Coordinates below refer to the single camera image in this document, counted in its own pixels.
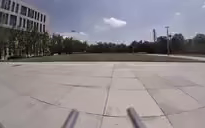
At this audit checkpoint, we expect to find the grass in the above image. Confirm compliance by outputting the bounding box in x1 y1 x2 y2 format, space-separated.
9 52 205 64

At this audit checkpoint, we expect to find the grey concrete road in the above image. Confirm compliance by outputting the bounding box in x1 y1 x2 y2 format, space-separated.
0 60 205 128

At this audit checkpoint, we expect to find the row of trees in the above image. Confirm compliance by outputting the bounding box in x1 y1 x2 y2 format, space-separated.
49 32 205 56
0 28 63 62

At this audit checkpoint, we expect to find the tall pale tower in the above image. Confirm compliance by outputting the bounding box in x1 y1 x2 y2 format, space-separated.
152 28 157 43

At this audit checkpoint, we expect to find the robot's own part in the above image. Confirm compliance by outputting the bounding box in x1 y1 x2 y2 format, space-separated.
125 106 147 128
60 109 80 128

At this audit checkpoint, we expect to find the lamp pole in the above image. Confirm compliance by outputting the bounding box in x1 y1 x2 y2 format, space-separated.
164 25 171 55

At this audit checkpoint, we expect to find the white building with dark windows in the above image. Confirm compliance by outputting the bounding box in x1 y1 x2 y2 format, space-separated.
0 0 48 61

